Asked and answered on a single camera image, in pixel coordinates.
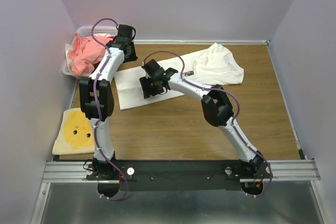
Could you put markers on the red garment in basket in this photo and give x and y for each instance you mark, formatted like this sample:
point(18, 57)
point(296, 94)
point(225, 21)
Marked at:
point(107, 35)

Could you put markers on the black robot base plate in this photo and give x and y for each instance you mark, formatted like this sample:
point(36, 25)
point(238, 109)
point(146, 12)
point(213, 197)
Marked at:
point(133, 175)

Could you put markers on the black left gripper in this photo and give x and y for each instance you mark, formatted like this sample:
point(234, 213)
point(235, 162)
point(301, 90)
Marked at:
point(131, 43)

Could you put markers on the aluminium front rail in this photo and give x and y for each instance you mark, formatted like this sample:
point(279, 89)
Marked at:
point(283, 170)

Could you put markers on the white floral print t-shirt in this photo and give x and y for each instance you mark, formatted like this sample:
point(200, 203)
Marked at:
point(211, 66)

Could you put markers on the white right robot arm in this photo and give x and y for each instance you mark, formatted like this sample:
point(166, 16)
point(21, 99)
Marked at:
point(216, 106)

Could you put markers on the white plastic laundry basket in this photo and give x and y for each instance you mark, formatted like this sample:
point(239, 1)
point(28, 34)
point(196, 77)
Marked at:
point(86, 31)

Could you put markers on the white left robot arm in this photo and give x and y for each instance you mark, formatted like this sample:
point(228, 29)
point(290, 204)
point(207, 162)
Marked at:
point(96, 98)

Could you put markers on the pink t-shirt in basket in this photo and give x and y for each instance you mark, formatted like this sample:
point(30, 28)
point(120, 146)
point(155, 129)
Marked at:
point(83, 54)

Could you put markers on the folded yellow chick t-shirt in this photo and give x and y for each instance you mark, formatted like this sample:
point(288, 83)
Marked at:
point(75, 134)

